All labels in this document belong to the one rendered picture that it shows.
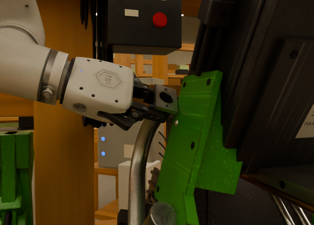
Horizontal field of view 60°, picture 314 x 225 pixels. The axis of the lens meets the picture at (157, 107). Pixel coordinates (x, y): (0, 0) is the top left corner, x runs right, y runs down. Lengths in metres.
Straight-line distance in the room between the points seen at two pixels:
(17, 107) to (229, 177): 0.58
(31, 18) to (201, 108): 0.31
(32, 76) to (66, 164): 0.35
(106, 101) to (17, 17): 0.20
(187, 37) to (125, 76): 11.43
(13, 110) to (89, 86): 0.42
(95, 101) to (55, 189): 0.37
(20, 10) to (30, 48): 0.09
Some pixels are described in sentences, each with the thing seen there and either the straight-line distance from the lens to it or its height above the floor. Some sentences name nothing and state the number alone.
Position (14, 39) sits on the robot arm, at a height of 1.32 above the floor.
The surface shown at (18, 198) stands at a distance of 0.58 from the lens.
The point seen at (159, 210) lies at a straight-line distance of 0.37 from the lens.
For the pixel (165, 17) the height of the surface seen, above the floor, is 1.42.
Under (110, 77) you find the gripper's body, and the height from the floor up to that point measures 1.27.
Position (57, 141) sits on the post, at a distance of 0.71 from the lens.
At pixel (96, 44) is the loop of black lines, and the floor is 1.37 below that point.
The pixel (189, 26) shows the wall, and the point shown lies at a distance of 12.01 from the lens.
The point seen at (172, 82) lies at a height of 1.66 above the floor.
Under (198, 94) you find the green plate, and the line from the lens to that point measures 0.40.
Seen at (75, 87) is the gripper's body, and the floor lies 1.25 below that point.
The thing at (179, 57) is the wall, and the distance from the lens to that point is 11.55.
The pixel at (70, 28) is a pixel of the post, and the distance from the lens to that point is 0.72.
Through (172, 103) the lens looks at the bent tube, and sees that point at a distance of 0.45.
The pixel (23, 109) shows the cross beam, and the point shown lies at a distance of 0.80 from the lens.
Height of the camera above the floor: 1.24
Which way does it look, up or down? 2 degrees down
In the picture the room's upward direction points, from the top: straight up
